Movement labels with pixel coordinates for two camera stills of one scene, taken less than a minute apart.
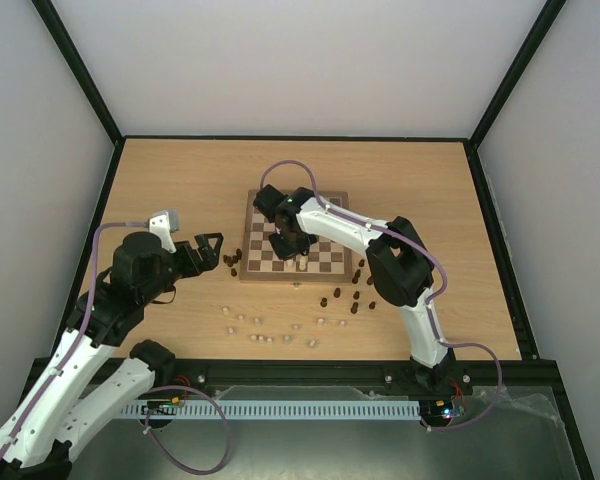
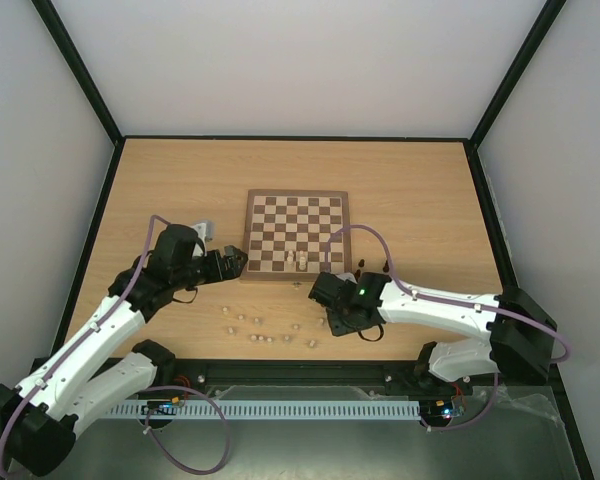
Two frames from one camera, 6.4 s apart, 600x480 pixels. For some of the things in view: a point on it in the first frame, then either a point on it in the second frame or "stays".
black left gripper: x=210 y=259 to x=234 y=271
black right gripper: x=285 y=246 to x=321 y=290
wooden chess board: x=321 y=261 stays
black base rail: x=356 y=372 stays
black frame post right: x=518 y=66 stays
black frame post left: x=85 y=79 stays
